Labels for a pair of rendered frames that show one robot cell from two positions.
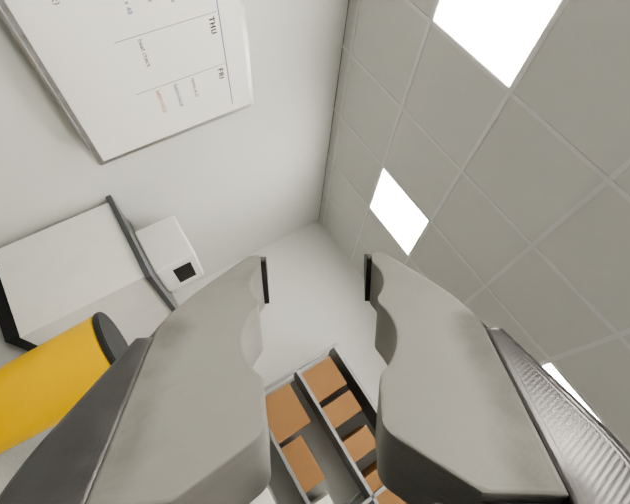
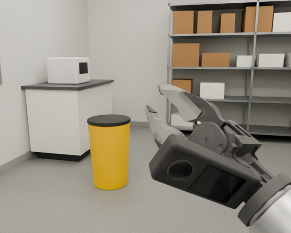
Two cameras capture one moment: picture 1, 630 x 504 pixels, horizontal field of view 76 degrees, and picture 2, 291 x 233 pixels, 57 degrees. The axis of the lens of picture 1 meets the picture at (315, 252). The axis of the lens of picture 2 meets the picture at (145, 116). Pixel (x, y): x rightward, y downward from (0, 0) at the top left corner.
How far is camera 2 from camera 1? 0.29 m
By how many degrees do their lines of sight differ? 30
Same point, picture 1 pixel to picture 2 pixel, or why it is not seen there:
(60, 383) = (112, 148)
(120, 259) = (61, 97)
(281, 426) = (191, 60)
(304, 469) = (218, 60)
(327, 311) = not seen: outside the picture
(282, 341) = (148, 33)
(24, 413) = (117, 166)
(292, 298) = (128, 12)
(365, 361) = not seen: outside the picture
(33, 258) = (42, 135)
